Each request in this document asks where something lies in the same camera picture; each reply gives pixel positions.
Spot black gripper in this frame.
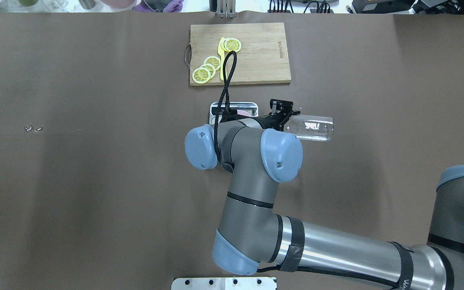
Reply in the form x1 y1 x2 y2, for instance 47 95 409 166
258 99 300 131

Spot glass sauce bottle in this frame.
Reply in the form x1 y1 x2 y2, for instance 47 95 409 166
284 114 334 141

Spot pink plastic cup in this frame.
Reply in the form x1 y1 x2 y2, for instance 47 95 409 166
237 110 252 118

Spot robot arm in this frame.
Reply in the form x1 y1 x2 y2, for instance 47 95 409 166
184 99 464 290

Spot silver kitchen scale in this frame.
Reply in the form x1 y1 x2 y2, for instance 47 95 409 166
208 101 259 125

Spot wooden cutting board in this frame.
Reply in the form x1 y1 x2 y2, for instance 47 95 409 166
188 23 292 86

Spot lemon slice middle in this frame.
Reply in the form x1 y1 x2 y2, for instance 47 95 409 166
200 63 216 79

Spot lemon slice by blade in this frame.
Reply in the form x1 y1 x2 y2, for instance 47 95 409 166
222 38 242 52

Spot yellow plastic knife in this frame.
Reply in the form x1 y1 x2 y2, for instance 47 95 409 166
217 37 226 81

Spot lemon slice near knife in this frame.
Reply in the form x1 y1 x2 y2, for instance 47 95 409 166
204 56 221 70

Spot purple cloth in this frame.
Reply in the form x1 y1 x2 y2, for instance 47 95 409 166
132 0 184 13

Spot pink bowl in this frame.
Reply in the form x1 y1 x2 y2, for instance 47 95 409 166
101 0 136 9

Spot small metal debris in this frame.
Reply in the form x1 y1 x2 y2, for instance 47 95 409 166
24 124 44 132

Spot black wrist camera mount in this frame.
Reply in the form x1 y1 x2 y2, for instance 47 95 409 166
214 109 248 123

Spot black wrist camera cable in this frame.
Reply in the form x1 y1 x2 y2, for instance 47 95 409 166
213 50 238 160

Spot aluminium frame post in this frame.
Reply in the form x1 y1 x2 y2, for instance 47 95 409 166
210 0 237 19

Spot white camera pole base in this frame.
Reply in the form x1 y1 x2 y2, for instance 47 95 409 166
171 277 278 290

